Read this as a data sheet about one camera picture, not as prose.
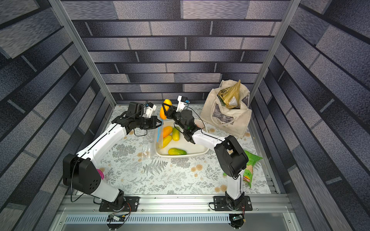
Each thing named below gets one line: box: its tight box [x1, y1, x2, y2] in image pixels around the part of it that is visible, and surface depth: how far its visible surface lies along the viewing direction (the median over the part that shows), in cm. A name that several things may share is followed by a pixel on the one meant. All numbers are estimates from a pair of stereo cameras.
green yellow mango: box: [171, 127, 180, 142], surface depth 99 cm
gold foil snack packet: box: [217, 79, 241, 109], surface depth 96 cm
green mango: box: [167, 147, 187, 156], surface depth 90 cm
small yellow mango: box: [158, 135, 172, 149], surface depth 97 cm
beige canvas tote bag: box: [199, 79, 252, 139], surface depth 99 cm
